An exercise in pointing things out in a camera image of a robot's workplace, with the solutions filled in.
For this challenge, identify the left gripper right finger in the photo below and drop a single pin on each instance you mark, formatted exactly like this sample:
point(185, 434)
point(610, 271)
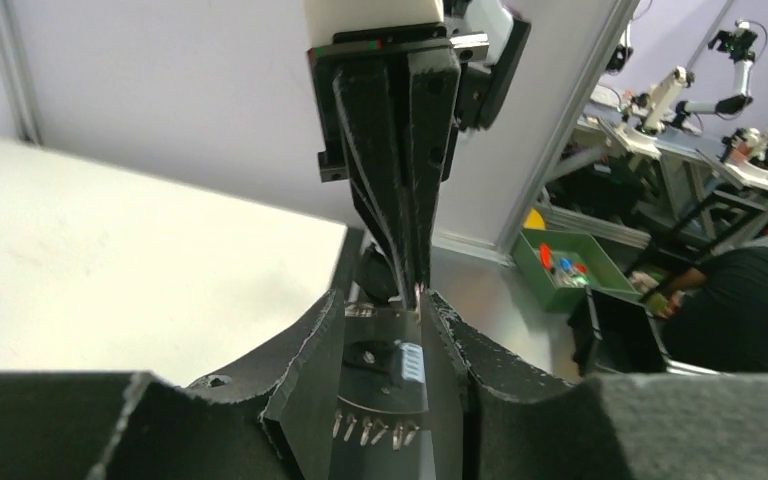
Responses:
point(492, 415)

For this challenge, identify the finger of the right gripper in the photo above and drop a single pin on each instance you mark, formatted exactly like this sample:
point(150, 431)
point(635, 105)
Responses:
point(364, 105)
point(433, 77)

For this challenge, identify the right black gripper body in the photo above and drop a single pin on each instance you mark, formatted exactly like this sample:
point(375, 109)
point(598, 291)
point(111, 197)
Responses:
point(390, 45)

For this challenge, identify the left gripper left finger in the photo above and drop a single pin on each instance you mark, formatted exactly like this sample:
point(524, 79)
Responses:
point(267, 415)

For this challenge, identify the metal disc with keyrings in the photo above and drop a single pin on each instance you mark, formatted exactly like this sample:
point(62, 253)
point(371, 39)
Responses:
point(380, 426)

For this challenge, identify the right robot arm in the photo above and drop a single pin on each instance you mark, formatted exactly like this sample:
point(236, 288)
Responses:
point(395, 84)

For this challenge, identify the black parts bin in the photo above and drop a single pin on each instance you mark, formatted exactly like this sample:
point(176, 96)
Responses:
point(615, 335)

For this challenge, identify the green parts bin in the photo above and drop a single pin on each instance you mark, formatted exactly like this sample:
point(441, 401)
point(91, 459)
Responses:
point(560, 265)

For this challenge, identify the person in black shirt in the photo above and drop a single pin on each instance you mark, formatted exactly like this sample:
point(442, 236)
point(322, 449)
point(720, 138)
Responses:
point(721, 322)

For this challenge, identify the right aluminium frame post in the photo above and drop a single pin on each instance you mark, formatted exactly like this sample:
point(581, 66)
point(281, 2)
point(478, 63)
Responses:
point(566, 55)

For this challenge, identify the aluminium frame post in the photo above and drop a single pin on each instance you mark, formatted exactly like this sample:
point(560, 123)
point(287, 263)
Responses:
point(17, 78)
point(566, 55)

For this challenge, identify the left aluminium frame post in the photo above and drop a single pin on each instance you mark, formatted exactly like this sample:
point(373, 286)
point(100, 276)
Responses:
point(17, 78)

